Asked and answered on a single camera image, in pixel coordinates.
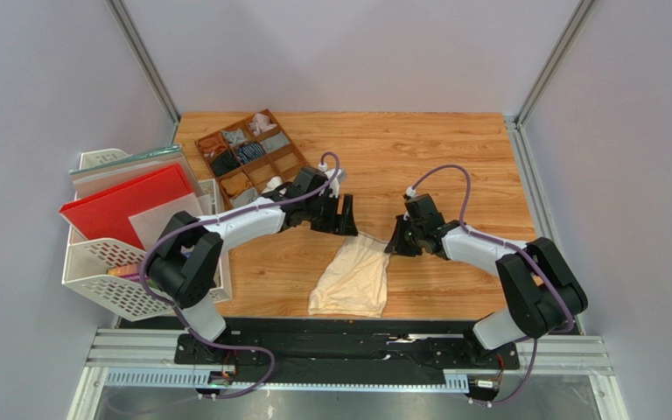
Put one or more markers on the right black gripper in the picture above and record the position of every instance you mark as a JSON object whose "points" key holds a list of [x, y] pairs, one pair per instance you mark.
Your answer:
{"points": [[409, 236]]}

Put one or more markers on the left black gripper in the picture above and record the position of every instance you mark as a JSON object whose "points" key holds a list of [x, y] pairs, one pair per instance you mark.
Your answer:
{"points": [[340, 224]]}

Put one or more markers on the white underwear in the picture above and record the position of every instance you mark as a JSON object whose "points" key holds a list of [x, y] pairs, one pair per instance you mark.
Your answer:
{"points": [[273, 184]]}

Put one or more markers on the beige boxer shorts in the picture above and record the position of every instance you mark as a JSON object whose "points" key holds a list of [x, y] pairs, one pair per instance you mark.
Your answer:
{"points": [[355, 282]]}

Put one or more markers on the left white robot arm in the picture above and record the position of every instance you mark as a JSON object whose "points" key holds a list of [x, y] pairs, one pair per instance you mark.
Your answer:
{"points": [[179, 268]]}

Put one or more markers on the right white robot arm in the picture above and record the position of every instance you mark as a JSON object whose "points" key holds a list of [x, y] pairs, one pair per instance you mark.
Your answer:
{"points": [[541, 292]]}

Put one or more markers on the grey rolled cloth lower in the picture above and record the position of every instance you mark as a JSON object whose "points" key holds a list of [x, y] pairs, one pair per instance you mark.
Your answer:
{"points": [[244, 198]]}

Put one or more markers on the grey rolled cloth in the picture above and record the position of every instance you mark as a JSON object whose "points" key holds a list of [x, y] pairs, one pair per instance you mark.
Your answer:
{"points": [[235, 137], [274, 143], [244, 198]]}

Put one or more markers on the grey rolled cloth right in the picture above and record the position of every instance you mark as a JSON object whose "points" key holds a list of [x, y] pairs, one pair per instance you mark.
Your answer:
{"points": [[274, 143]]}

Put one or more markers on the orange rolled cloth lower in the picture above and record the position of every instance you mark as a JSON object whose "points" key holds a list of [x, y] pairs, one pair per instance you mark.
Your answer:
{"points": [[235, 185]]}

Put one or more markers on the orange rolled cloth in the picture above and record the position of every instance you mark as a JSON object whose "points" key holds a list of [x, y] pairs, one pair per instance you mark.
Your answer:
{"points": [[235, 185], [212, 145]]}

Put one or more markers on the striped blue rolled cloth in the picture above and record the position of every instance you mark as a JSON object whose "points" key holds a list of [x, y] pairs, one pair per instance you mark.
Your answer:
{"points": [[249, 152]]}

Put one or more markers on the brown compartment organizer box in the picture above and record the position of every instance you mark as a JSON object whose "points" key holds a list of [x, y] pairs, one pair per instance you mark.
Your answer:
{"points": [[284, 163]]}

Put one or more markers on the pink rolled cloth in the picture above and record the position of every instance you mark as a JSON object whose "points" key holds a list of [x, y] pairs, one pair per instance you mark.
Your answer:
{"points": [[261, 123]]}

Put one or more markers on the black rolled cloth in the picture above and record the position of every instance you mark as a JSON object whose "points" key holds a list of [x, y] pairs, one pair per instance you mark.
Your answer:
{"points": [[224, 163]]}

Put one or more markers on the grey rolled cloth top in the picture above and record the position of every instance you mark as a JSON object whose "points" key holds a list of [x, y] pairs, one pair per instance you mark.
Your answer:
{"points": [[235, 137]]}

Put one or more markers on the orange rolled cloth top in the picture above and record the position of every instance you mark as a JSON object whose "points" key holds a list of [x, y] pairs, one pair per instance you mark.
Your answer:
{"points": [[212, 145]]}

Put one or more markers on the translucent white folder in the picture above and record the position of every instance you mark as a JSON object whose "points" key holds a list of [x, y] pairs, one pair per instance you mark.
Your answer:
{"points": [[154, 220]]}

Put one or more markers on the purple book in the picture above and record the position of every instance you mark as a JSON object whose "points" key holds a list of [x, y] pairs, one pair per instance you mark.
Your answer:
{"points": [[128, 272]]}

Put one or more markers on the red folder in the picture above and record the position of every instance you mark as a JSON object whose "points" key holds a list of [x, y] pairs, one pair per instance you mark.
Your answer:
{"points": [[106, 214]]}

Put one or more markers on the white file rack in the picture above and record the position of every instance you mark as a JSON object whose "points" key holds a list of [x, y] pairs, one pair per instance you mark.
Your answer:
{"points": [[88, 261]]}

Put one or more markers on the grey folder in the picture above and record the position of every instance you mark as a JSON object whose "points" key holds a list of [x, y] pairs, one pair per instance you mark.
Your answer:
{"points": [[102, 169]]}

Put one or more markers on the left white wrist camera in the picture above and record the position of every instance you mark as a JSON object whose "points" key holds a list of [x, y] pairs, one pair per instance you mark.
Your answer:
{"points": [[333, 190]]}

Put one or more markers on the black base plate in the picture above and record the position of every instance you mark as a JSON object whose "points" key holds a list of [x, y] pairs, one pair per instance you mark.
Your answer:
{"points": [[254, 346]]}

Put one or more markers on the white slotted cable duct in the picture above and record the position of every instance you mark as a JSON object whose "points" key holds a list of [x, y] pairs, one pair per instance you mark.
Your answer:
{"points": [[210, 379]]}

